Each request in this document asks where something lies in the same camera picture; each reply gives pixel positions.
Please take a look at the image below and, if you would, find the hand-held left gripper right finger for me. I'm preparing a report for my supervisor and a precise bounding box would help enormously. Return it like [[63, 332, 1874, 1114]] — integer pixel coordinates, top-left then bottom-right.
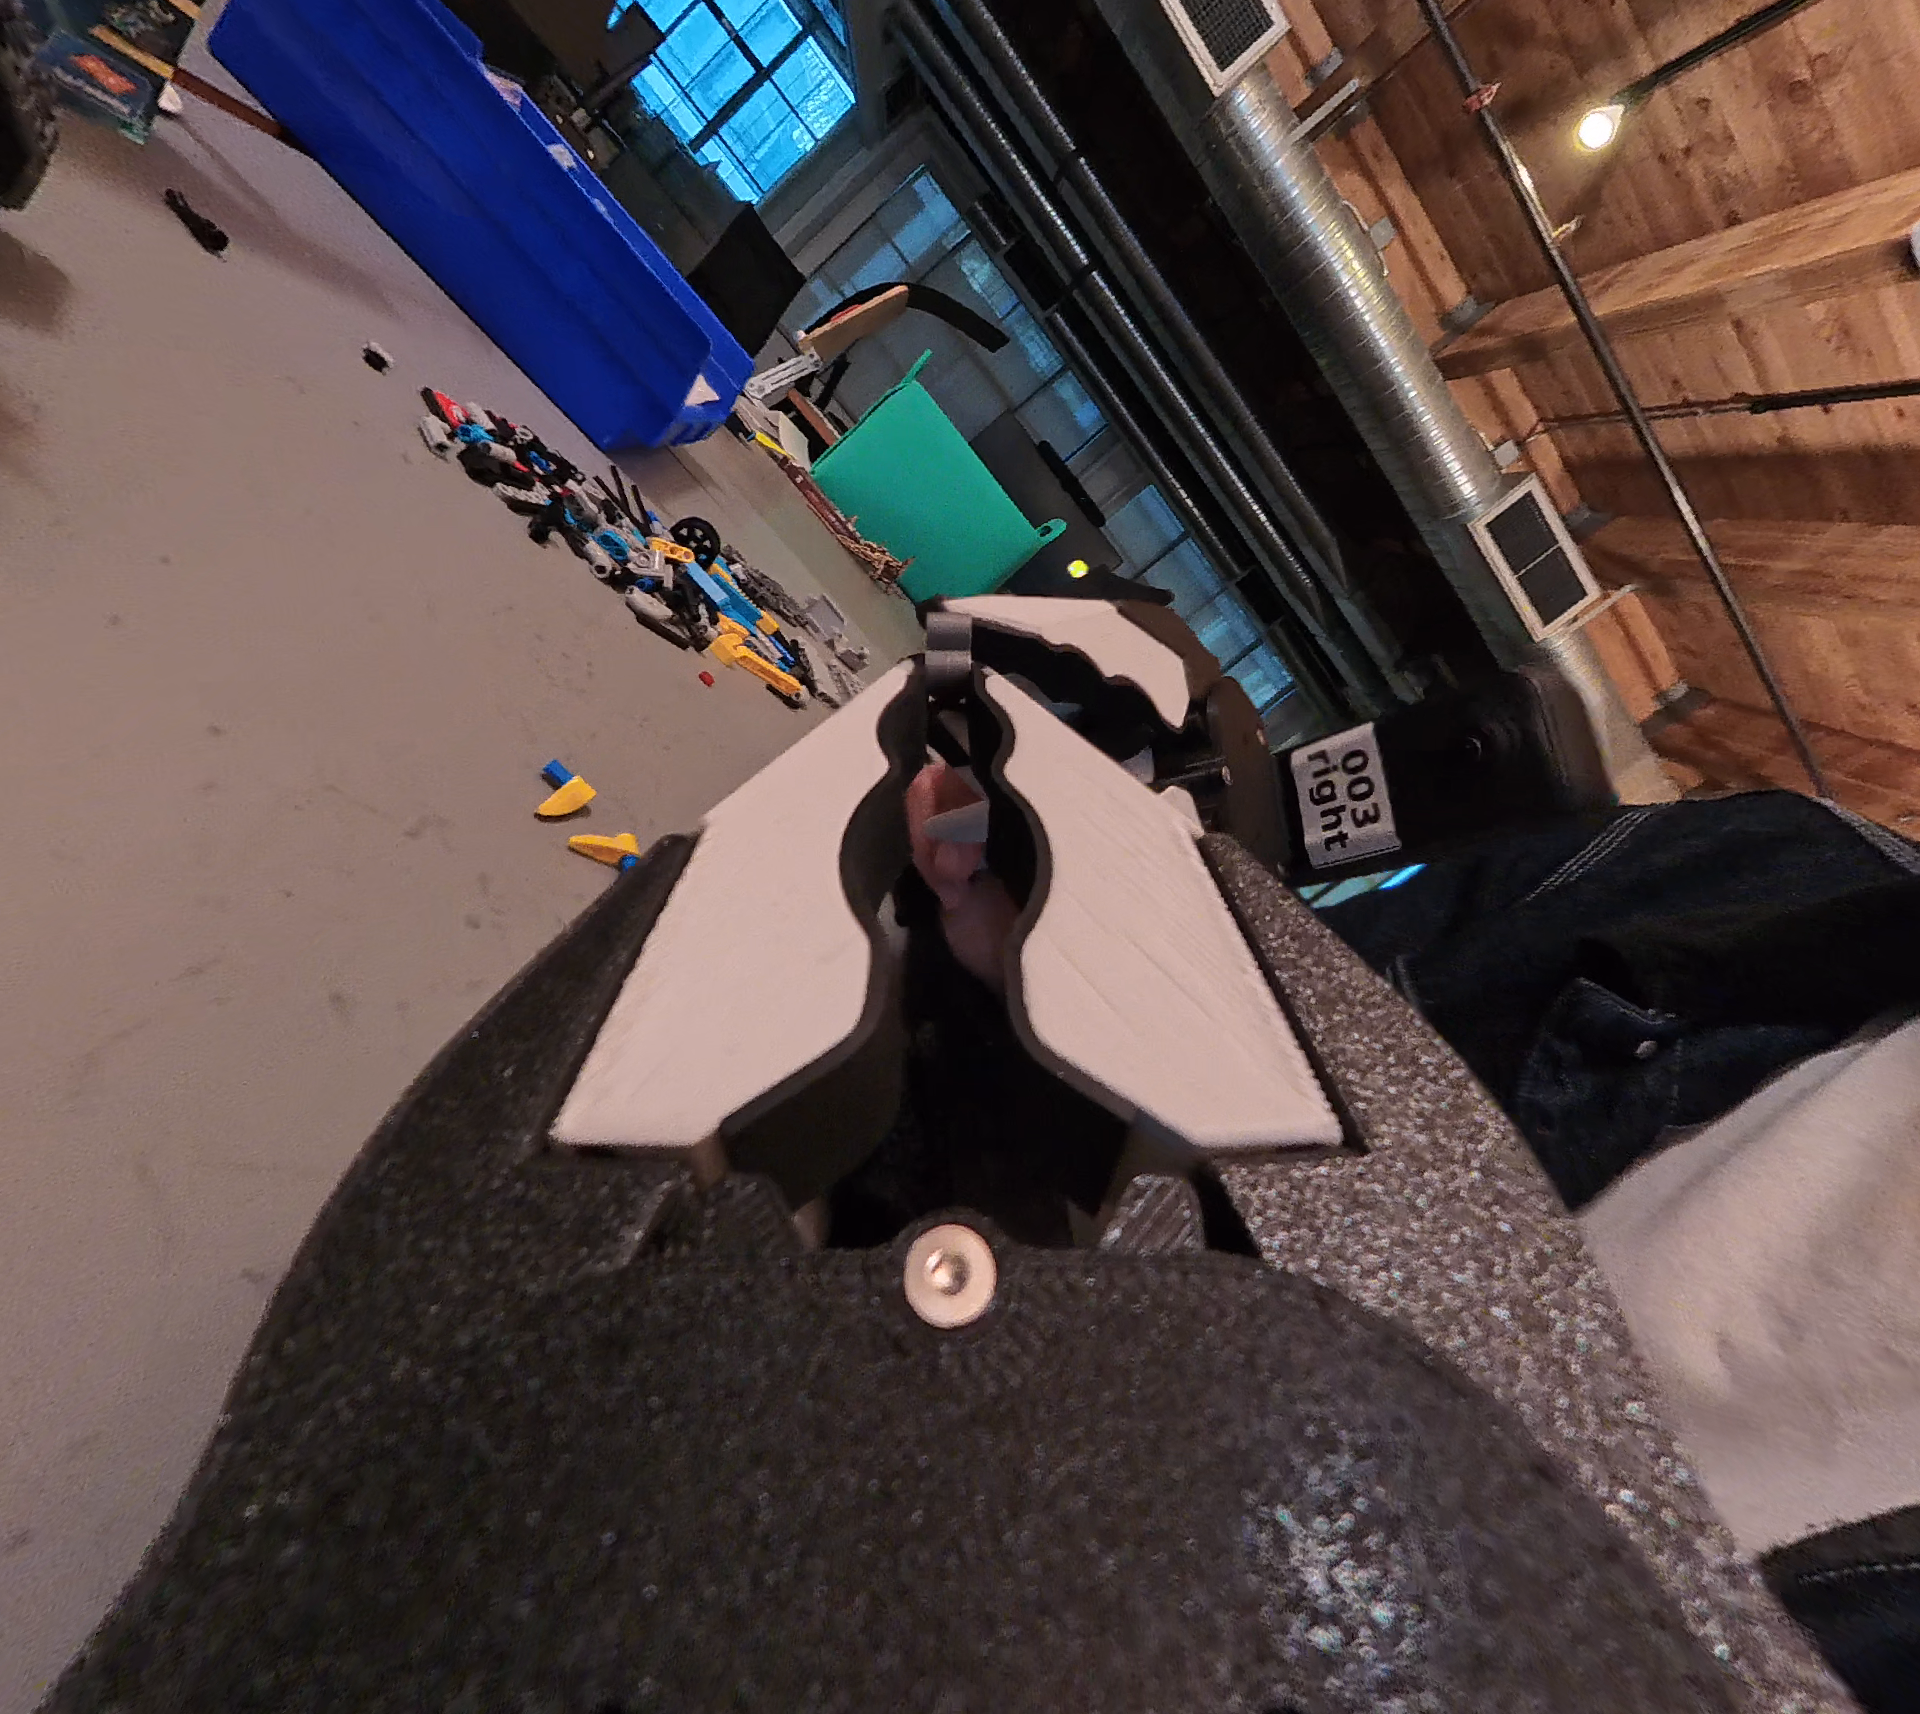
[[976, 688, 1345, 1151]]

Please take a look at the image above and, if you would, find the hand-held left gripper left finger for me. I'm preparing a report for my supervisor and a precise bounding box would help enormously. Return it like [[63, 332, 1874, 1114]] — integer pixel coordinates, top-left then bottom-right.
[[555, 674, 911, 1162]]

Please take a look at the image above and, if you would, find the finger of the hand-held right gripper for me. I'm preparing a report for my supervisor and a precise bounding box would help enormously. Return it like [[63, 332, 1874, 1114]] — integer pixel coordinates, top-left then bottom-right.
[[947, 589, 1195, 732], [1026, 688, 1178, 785]]

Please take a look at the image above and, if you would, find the pile of small building pieces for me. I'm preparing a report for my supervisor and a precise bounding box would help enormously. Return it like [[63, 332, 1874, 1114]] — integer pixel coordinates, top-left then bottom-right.
[[413, 381, 859, 707]]

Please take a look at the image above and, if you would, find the blue tracked toy robot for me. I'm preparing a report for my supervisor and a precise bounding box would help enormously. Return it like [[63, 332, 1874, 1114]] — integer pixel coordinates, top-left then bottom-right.
[[0, 0, 68, 215]]

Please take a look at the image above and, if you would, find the person's right forearm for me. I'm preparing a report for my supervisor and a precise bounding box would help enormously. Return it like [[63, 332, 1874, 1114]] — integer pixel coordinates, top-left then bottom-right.
[[1320, 794, 1920, 1212]]

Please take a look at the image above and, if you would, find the grey desk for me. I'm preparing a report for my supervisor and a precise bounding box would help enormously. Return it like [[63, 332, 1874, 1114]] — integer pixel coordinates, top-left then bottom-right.
[[0, 64, 901, 1714]]

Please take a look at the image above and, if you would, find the person's right hand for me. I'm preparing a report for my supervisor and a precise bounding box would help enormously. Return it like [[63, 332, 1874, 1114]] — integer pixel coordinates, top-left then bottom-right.
[[900, 759, 1032, 983]]

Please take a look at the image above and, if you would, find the teal plastic tub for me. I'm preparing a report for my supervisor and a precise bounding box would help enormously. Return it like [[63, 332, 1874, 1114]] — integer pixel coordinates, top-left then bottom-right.
[[803, 364, 1069, 609]]

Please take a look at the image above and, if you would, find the person's white shirt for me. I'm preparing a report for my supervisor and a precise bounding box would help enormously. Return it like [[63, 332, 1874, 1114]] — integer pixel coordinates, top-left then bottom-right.
[[1576, 1010, 1920, 1560]]

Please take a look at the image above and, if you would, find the paned window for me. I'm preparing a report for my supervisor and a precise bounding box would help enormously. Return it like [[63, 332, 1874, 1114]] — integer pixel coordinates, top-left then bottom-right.
[[609, 0, 859, 204]]

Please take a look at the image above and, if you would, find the blue plastic bin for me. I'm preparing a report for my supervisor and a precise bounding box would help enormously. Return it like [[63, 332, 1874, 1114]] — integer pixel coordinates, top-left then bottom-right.
[[204, 0, 757, 455]]

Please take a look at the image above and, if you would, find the person's denim jacket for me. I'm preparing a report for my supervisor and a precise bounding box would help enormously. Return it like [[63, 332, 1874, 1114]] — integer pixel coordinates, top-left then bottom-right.
[[1755, 1503, 1920, 1691]]

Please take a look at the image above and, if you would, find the silver ceiling duct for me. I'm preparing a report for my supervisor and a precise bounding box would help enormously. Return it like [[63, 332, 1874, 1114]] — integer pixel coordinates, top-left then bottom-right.
[[990, 0, 1681, 804]]

